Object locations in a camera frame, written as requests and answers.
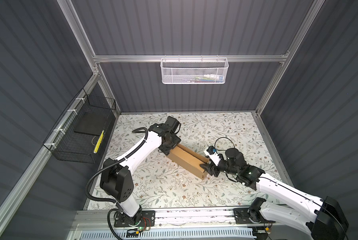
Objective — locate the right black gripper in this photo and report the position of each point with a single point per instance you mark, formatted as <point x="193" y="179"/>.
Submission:
<point x="211" y="167"/>

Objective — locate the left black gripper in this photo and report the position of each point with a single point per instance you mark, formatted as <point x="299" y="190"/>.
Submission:
<point x="176" y="139"/>

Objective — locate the brown cardboard box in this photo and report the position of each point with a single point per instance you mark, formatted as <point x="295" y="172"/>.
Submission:
<point x="189" y="160"/>

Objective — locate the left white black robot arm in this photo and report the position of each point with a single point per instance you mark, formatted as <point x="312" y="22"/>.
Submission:
<point x="116" y="179"/>

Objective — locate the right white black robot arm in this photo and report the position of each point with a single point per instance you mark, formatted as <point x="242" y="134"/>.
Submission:
<point x="322" y="219"/>

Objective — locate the floral patterned table mat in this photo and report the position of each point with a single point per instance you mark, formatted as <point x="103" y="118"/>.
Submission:
<point x="161" y="183"/>

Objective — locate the pens in white basket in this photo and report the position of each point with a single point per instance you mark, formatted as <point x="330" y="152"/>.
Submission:
<point x="212" y="78"/>

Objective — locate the yellow marker pen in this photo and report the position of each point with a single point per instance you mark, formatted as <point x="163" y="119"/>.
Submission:
<point x="98" y="143"/>

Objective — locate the black foam pad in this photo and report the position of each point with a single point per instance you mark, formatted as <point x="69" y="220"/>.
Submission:
<point x="91" y="124"/>

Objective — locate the aluminium mounting rail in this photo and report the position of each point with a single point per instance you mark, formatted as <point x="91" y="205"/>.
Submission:
<point x="209" y="217"/>

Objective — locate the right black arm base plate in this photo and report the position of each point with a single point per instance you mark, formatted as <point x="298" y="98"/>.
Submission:
<point x="245" y="216"/>

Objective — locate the white wire mesh basket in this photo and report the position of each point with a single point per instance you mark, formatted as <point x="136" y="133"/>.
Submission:
<point x="176" y="71"/>

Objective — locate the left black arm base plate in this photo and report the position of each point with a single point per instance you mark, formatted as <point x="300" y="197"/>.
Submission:
<point x="142" y="218"/>

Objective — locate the black wire basket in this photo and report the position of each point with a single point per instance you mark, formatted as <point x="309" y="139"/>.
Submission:
<point x="66" y="145"/>

